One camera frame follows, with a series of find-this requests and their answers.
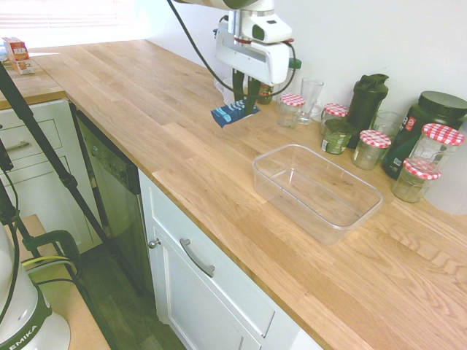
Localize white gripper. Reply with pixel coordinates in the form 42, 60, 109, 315
214, 31, 293, 115

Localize dark blue protein bar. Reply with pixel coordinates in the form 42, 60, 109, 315
210, 98, 261, 129

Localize clear plastic rectangular container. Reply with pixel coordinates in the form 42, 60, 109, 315
252, 143, 385, 246

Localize black protein powder tub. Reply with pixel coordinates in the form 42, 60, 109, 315
382, 90, 467, 181

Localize clear measuring jug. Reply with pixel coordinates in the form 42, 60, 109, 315
214, 77, 238, 107

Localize jar with green lid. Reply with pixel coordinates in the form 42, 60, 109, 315
256, 58, 304, 106

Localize glass jar red checked lid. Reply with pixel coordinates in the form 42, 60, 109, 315
391, 157, 443, 204
278, 93, 306, 130
320, 103, 350, 136
351, 129, 393, 171

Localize tall clear glass mug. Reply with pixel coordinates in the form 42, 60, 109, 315
296, 77, 325, 126

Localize green glass jar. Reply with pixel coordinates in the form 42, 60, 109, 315
320, 118, 358, 156

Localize black shaker bottle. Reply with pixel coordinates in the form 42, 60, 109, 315
344, 73, 390, 150

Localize clear glass tumbler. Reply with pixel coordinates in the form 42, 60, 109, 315
371, 110, 404, 147

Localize stainless steel dishwasher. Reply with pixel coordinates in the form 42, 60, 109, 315
70, 104, 155, 297

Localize white window blind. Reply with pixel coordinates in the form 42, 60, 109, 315
0, 0, 149, 29

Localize large jar red checked lid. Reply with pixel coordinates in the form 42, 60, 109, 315
407, 122, 466, 173

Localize white cabinet with drawer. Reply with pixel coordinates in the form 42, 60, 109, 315
137, 168, 324, 350

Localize orange and white food box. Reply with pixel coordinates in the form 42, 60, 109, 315
1, 36, 36, 76

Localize green clamp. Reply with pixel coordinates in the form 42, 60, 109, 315
20, 228, 82, 282

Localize light wooden robot stand board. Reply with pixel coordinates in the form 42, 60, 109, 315
0, 214, 112, 350

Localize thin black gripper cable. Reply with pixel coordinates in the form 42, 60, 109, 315
269, 39, 298, 98

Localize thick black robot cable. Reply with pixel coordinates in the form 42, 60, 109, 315
166, 0, 235, 91

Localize silver bar drawer handle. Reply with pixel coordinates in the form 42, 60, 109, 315
179, 238, 217, 279

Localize black camera tripod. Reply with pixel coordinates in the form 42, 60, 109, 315
0, 61, 121, 260

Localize silver cabinet pull handle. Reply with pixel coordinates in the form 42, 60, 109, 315
4, 141, 33, 154

